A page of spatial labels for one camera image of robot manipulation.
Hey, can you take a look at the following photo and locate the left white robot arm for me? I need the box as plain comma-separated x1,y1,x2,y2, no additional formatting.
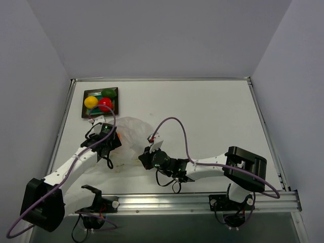
20,123,121,232

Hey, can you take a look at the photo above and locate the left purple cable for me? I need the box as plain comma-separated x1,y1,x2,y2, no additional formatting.
6,105,117,238

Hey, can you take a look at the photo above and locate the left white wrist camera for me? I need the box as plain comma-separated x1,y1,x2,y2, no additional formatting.
88,115,106,126

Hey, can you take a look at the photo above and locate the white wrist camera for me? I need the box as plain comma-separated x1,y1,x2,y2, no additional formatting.
88,115,106,126
147,133,164,153

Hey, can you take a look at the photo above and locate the aluminium front rail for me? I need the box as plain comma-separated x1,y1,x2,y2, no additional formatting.
27,191,303,217

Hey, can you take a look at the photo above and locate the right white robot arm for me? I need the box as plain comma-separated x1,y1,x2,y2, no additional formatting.
138,146,267,209

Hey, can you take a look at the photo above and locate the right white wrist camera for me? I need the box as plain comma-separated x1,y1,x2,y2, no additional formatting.
147,133,164,153

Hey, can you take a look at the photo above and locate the green fake lime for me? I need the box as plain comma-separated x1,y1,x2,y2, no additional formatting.
101,89,117,99

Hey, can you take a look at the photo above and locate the translucent plastic bag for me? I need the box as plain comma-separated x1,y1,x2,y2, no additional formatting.
86,116,155,178

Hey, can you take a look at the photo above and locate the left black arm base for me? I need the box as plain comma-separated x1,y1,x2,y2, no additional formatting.
72,185,119,231

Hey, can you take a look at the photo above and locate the purple cable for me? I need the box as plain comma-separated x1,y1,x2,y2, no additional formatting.
151,116,281,227
6,105,117,238

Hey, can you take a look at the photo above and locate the red fake fruit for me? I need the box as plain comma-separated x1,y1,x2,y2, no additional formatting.
98,97,114,112

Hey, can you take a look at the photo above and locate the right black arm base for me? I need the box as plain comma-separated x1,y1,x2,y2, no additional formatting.
209,193,256,231

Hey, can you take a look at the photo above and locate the square teal brown-rimmed plate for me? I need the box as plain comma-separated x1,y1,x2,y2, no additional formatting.
82,87,119,118

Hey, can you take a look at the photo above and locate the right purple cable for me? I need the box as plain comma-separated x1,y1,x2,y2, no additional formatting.
151,116,281,227

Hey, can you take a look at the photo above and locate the yellow fake lemon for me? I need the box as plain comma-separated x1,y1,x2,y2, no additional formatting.
84,96,99,109

